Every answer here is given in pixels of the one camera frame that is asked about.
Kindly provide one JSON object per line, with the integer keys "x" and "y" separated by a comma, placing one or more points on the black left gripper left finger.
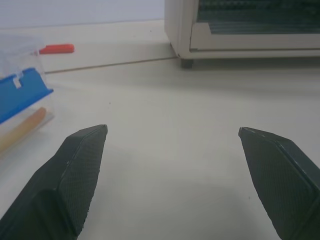
{"x": 62, "y": 182}

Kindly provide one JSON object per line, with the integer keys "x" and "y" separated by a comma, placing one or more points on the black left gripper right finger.
{"x": 280, "y": 180}

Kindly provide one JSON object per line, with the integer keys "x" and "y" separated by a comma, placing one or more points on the cream white toaster oven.
{"x": 240, "y": 27}

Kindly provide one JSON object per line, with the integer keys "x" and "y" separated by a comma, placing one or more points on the clear plastic box blue lid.
{"x": 18, "y": 90}

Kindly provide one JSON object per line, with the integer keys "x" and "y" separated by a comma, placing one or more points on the red marker pen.
{"x": 57, "y": 48}

